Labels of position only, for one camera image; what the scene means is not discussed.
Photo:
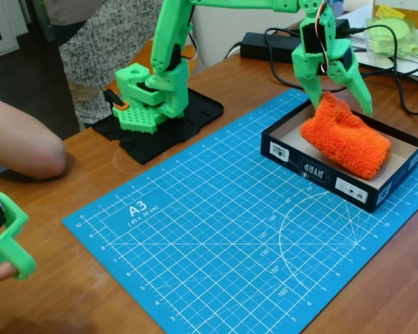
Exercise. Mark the green gripper black servo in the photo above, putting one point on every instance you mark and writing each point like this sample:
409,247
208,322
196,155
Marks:
308,62

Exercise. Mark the orange terry cloth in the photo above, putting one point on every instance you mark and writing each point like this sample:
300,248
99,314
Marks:
348,142

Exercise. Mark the dark blue cardboard box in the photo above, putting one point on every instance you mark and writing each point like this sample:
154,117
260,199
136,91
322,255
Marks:
334,181

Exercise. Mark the green 3D-printed robot arm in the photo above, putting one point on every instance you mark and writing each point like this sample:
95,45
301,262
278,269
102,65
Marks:
167,52

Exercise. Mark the bare person forearm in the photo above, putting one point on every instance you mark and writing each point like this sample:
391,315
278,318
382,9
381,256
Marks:
21,146

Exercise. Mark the black power adapter white label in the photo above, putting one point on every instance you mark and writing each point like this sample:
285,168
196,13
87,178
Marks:
343,26

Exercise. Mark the plastic bag of green parts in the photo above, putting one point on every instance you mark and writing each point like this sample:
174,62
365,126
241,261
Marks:
393,35

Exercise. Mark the black power adapter blue LED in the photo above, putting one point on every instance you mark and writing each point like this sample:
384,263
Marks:
257,45

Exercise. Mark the yellow cardboard box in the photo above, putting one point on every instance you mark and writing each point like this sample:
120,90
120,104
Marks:
414,15

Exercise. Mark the black and orange clamp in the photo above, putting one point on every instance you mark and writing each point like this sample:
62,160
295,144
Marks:
116,101

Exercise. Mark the blue A3 cutting mat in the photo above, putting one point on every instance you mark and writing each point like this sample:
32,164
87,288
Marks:
195,278

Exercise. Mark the person in speckled shirt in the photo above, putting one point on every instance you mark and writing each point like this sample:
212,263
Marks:
90,69

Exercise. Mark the white framed glass door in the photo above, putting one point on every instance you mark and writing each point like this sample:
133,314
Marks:
7,31

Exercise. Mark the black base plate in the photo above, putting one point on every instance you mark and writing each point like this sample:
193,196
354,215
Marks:
195,115

